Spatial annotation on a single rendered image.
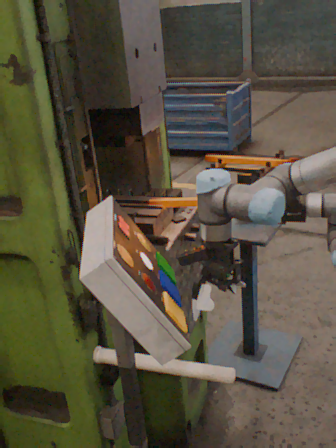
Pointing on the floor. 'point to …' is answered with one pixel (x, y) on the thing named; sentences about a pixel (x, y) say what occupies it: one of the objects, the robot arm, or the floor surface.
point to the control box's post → (124, 346)
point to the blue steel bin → (208, 115)
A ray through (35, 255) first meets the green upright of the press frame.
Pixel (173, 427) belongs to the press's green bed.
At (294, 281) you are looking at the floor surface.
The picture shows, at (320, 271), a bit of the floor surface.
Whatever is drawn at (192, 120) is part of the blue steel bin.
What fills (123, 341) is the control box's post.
